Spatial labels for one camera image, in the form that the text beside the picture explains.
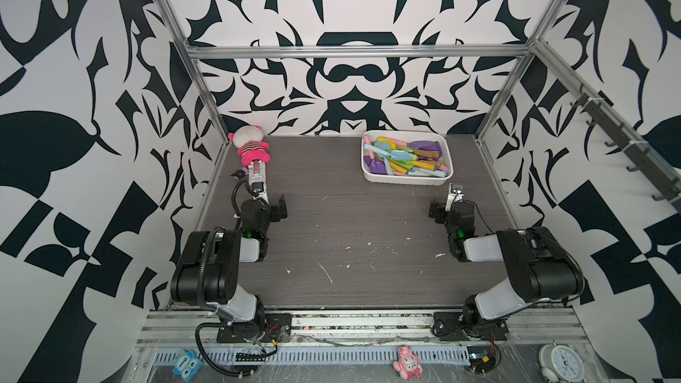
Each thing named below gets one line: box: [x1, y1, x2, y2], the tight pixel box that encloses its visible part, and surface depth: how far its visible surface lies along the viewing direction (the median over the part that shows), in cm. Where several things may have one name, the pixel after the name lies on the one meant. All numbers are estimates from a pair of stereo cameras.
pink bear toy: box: [392, 345, 423, 382], surface depth 68 cm
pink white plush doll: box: [227, 125, 272, 167], surface depth 112 cm
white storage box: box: [360, 130, 454, 186], surface depth 107 cm
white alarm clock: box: [538, 341, 585, 383], surface depth 67 cm
